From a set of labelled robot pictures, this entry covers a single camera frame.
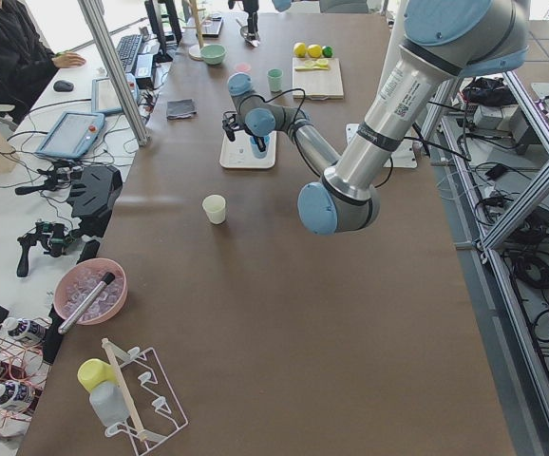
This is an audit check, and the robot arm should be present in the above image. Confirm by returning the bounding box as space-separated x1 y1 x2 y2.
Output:
222 1 530 235

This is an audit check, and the grey folded cloth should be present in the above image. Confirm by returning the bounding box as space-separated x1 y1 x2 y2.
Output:
166 99 197 120

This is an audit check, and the light blue cup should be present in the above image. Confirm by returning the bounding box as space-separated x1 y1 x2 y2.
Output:
250 136 270 160

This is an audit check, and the yellow cup on rack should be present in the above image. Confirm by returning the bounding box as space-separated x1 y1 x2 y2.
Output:
77 358 118 392

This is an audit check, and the green cup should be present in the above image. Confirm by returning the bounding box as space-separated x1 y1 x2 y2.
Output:
267 68 283 93

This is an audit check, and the computer mouse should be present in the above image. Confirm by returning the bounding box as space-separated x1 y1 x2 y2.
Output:
53 80 74 92

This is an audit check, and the cream white cup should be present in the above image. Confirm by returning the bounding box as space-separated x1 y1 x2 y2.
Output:
202 194 226 225

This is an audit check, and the teach pendant tablet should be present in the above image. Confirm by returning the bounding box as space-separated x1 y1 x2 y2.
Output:
35 111 105 160

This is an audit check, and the metal muddler in bowl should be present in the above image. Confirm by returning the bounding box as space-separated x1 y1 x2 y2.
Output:
57 272 115 334

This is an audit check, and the whole lemon near lime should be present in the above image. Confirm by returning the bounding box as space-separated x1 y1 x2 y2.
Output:
306 44 323 59

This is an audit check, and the pink cup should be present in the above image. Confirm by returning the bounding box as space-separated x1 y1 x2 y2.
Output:
234 63 252 74

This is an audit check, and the metal scoop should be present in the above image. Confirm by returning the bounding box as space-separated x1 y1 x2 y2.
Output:
237 19 260 48

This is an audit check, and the yellow plastic knife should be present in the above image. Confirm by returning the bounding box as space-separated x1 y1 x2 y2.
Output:
293 66 330 71

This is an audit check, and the beige rabbit tray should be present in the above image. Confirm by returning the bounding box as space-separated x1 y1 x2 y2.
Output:
219 132 277 170

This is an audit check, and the pink ice bowl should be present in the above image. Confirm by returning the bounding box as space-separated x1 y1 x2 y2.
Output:
53 258 128 326

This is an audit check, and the wooden cup stand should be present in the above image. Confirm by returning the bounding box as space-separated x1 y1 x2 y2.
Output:
184 0 204 61

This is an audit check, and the bamboo cutting board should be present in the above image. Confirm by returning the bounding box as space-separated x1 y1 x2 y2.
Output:
292 57 344 100

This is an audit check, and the green lime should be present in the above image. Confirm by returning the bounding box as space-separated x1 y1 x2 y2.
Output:
322 46 333 58

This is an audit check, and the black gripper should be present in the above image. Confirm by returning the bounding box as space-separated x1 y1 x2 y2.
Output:
221 111 266 151
228 0 259 31

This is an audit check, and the grey cup on rack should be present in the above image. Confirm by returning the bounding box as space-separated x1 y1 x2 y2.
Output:
89 381 130 428

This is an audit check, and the white wire rack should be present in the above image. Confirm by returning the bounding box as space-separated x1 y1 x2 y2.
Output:
102 338 189 455

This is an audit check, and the whole lemon outer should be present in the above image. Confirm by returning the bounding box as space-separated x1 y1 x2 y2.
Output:
293 42 307 58

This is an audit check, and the black keyboard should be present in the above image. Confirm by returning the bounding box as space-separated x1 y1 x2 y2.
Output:
116 34 142 73

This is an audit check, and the mint green bowl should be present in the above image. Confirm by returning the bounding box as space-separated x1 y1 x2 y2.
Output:
200 44 226 66

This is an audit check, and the person at desk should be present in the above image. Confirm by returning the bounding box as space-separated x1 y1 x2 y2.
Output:
0 1 85 124

